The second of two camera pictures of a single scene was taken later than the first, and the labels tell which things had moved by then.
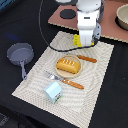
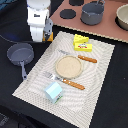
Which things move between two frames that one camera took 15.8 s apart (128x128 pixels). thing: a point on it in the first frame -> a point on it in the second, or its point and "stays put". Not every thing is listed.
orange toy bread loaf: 68,65 -> 50,38
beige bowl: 121,18 stays put
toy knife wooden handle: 93,60 stays put
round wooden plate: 65,73 stays put
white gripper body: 89,27 -> 40,22
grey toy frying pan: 21,53 stays put
